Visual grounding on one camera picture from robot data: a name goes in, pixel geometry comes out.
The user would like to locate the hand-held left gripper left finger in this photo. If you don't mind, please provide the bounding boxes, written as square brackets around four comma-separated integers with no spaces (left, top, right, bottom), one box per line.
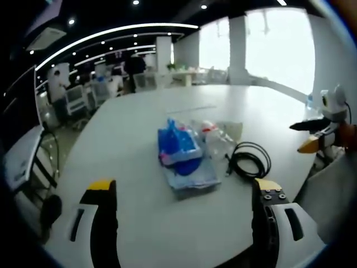
[45,179,122,268]

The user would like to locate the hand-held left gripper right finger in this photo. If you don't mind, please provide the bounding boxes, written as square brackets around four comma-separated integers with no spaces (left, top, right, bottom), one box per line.
[250,178,327,268]

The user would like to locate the beige cloth item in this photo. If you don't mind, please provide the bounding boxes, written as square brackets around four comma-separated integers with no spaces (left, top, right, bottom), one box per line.
[216,121,244,141]

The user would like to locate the light blue cloth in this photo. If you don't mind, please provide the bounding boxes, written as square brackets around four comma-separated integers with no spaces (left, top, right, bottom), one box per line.
[163,157,223,194]

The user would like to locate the clear plastic bag item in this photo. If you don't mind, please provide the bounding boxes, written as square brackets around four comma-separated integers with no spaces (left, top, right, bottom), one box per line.
[191,119,235,162]

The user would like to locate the blue plastic packet item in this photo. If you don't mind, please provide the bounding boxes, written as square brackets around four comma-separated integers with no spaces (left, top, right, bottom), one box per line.
[157,118,205,178]

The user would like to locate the person's right hand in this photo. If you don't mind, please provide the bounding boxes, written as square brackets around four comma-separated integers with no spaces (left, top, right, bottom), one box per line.
[337,122,355,152]

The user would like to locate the dark round object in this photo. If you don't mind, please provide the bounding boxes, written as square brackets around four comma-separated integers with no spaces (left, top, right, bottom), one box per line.
[40,194,63,227]

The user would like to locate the grey chair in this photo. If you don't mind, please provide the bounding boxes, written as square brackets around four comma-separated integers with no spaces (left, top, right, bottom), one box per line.
[291,152,357,245]

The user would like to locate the white table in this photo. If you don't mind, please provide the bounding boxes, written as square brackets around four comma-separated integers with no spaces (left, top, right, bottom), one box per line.
[44,83,331,268]

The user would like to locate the white side desk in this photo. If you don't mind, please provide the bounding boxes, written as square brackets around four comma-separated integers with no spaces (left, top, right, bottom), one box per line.
[4,125,45,192]

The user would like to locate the white office chair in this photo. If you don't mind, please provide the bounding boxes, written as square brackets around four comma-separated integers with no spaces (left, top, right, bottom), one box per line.
[65,84,85,116]

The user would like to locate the white pillar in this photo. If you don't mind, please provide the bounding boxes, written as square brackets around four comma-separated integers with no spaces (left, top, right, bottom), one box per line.
[155,36,175,89]

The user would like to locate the curved ceiling light strip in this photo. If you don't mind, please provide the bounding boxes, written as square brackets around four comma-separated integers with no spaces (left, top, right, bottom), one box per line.
[35,23,199,71]

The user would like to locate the ceiling air conditioner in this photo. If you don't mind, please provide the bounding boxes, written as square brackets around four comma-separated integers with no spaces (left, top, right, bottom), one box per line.
[25,26,67,51]

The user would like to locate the black hanging cable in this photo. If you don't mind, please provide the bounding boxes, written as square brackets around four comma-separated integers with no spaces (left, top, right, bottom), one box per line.
[41,130,61,179]

